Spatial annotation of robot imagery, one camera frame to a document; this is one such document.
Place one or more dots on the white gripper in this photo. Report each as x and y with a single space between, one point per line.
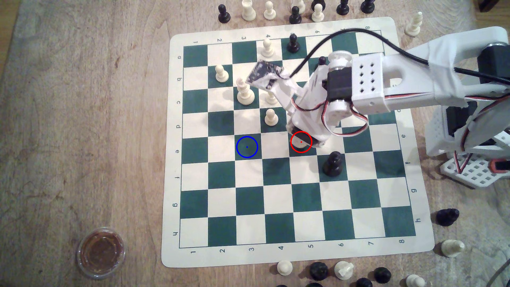
302 140

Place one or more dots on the white pawn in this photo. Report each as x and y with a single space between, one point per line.
267 48
284 267
269 11
299 142
317 13
271 98
271 118
221 74

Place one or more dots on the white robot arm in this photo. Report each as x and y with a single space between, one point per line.
414 83

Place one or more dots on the green and white chess mat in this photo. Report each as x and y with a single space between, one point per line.
279 191

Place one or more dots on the white chess piece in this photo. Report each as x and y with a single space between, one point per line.
343 270
299 4
414 281

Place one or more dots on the black pawn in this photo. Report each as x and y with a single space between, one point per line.
224 14
342 7
293 43
367 6
295 16
381 275
322 60

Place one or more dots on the tall black queen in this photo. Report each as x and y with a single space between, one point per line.
332 164

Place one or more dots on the tall white queen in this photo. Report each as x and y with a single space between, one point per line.
244 93

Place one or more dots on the white rook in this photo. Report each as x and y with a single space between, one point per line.
248 10

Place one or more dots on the white bishop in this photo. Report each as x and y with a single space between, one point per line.
414 24

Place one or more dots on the black knight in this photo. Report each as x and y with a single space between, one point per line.
447 217

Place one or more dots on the white knight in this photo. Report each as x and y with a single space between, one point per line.
452 248

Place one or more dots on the clear lidded cup brown liquid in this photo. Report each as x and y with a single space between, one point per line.
101 252

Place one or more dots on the tape-wrapped camera on white bracket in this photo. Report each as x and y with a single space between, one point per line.
267 75

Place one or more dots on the white grid robot base plate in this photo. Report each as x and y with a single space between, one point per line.
474 172

